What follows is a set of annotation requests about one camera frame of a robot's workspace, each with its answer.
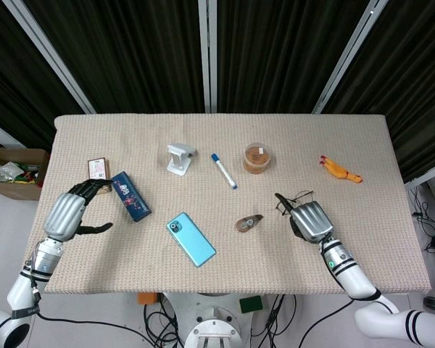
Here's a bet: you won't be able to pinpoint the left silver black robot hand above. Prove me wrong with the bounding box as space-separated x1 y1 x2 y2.
42 178 115 243

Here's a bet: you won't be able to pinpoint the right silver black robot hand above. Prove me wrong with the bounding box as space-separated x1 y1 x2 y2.
274 193 335 244

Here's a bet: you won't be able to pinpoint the thin metal frame eyeglasses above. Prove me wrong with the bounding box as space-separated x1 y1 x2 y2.
274 189 316 218

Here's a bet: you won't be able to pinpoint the white phone stand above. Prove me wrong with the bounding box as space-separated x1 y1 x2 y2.
166 144 196 177

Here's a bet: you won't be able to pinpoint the open cardboard box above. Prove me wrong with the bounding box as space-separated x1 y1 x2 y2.
0 136 51 202

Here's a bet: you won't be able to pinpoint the yellow rubber chicken toy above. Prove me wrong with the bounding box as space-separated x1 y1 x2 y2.
318 154 363 185

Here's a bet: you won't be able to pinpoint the small brown card box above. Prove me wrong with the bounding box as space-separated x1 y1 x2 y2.
86 157 113 196

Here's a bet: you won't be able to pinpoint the brown correction tape dispenser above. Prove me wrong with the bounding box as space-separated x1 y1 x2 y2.
234 213 265 233

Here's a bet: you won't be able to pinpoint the dark blue patterned box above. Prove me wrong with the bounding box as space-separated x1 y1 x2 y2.
110 170 153 223

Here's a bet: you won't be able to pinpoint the clear jar of rubber bands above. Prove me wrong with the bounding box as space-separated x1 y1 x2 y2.
242 142 278 175

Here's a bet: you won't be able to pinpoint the blue capped white marker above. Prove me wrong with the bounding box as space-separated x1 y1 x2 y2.
210 153 239 191

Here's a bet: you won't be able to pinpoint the dark green block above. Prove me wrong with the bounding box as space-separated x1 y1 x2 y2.
239 295 265 313

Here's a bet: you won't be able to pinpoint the beige waffle tablecloth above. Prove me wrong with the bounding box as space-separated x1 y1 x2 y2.
32 113 432 295

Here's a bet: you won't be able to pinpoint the teal blue smartphone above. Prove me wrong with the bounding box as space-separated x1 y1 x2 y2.
165 212 218 269

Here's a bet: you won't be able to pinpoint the white metal robot torso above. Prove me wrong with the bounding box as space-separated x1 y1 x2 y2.
165 292 257 348

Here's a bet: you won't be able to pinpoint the black pleated curtain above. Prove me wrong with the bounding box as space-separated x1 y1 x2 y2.
0 0 84 149
23 0 207 115
215 0 370 114
326 0 435 184

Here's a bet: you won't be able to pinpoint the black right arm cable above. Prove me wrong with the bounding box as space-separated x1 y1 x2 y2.
303 299 358 348

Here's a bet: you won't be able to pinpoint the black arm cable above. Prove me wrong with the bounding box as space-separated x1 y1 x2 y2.
303 299 358 348
36 311 159 348

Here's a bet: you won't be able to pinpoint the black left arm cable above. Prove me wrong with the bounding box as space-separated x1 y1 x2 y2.
36 311 159 348

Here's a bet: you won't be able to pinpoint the black cable bundle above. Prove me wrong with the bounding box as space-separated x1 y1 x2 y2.
252 293 298 348
143 294 184 348

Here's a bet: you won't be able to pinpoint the white metal frame bar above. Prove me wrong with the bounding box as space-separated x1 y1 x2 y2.
405 161 435 189
0 117 17 149

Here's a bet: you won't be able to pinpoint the white metal frame post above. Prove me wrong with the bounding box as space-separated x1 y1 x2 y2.
198 0 218 113
311 0 385 115
10 0 96 115

